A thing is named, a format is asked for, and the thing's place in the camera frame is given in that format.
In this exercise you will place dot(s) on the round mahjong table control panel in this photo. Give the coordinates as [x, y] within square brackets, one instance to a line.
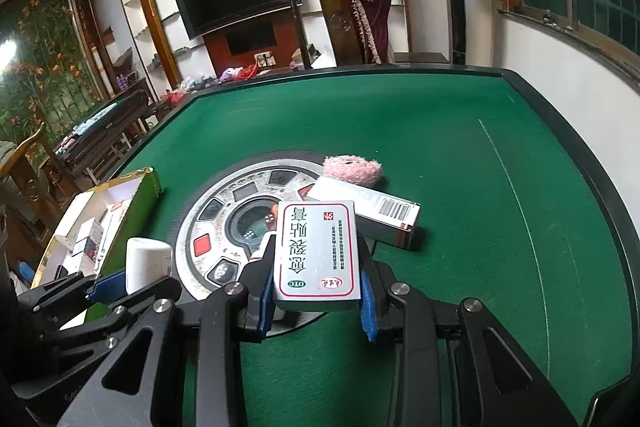
[235, 197]

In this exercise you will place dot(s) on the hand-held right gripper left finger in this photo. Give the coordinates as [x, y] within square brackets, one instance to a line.
[265, 304]

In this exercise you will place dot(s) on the plain white bottle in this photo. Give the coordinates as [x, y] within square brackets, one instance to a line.
[147, 262]

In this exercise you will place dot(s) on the white box with orange label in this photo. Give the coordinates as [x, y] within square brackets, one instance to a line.
[119, 208]

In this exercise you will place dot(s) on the green felt mahjong table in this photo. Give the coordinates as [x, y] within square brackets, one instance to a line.
[600, 167]

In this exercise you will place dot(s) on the flower wall mural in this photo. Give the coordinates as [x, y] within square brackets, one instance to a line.
[45, 72]

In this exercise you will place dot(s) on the purple bottle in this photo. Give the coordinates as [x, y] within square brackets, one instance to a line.
[120, 83]

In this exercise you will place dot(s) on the white orange barcode medicine box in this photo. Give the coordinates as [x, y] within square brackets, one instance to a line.
[380, 212]

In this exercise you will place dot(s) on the silver medicine box red label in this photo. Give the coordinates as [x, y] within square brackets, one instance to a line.
[315, 252]

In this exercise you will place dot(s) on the pile of colourful cloths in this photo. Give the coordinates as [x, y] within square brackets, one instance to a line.
[190, 88]

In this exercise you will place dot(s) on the row of mahjong tiles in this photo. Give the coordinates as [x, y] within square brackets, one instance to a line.
[87, 124]

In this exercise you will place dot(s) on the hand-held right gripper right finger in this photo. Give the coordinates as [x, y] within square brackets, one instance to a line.
[368, 307]

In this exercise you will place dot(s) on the pink fluffy toy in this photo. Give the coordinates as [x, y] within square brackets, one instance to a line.
[352, 169]

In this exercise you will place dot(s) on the brown wooden chair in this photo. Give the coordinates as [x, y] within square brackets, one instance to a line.
[30, 177]

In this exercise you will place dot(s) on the maroon fringed cloth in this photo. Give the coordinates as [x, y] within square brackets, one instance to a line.
[372, 17]

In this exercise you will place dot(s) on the small white box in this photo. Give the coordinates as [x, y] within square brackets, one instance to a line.
[87, 237]

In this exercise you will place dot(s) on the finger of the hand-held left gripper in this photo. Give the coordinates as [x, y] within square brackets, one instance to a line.
[150, 293]
[107, 286]

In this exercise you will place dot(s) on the dark wooden armchair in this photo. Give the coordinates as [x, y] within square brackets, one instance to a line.
[340, 22]

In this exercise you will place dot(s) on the cardboard box white interior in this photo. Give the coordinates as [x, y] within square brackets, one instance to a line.
[145, 192]

